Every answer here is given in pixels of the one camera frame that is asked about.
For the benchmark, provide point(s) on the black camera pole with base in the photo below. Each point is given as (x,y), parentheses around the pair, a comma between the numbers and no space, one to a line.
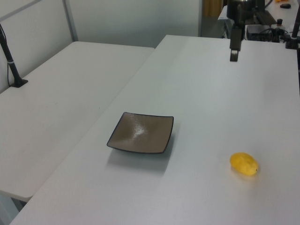
(11,68)

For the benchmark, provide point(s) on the black computer mouse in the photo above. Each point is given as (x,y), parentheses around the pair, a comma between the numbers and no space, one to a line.
(285,5)

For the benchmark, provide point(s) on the grey metal partition frame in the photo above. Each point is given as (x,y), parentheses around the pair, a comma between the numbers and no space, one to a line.
(70,21)

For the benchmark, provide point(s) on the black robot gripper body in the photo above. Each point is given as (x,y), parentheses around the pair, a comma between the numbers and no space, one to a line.
(239,10)

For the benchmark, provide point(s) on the square brown ceramic plate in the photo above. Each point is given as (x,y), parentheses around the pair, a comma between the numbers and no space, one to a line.
(141,133)

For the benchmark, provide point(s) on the white side table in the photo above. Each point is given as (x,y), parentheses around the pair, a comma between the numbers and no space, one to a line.
(58,105)

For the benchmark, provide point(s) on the emergency stop button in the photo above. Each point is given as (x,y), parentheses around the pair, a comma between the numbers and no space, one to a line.
(279,22)

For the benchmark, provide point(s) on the black clamped stand pole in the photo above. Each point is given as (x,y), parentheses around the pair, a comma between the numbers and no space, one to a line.
(295,27)

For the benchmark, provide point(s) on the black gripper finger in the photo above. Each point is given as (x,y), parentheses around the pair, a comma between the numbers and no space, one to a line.
(235,39)

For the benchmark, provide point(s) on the yellow potato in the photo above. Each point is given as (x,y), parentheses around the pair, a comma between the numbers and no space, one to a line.
(243,165)

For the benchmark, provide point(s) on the yellow wooden panel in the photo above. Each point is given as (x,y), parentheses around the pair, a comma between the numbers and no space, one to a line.
(211,8)

